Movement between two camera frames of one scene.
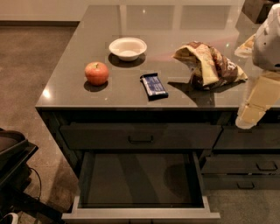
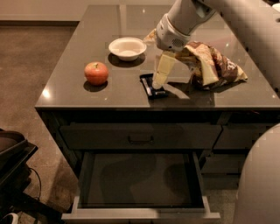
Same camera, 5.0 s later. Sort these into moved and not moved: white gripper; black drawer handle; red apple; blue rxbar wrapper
Moved: white gripper
Not moved: red apple; black drawer handle; blue rxbar wrapper
